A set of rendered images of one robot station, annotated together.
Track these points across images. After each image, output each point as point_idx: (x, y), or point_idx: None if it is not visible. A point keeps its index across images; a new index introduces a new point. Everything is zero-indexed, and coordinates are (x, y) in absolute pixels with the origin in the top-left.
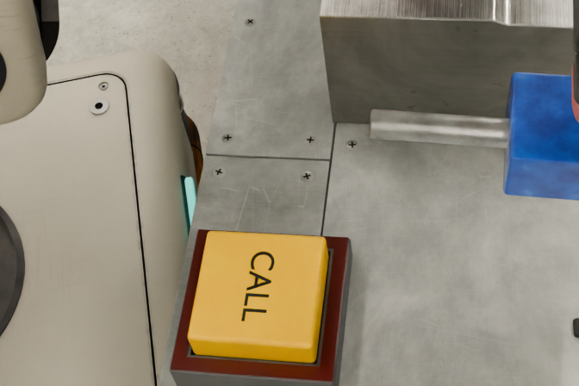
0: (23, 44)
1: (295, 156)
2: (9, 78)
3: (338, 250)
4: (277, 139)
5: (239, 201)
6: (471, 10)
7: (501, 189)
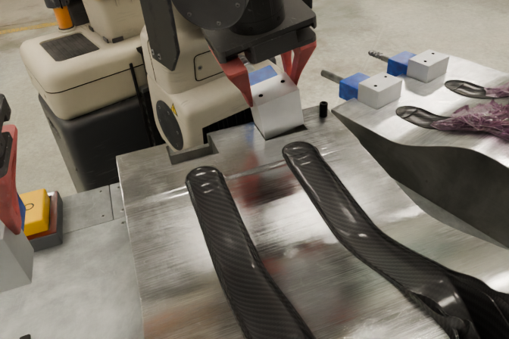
0: (186, 137)
1: (113, 209)
2: (183, 146)
3: (48, 231)
4: (121, 200)
5: (87, 202)
6: (127, 195)
7: (107, 281)
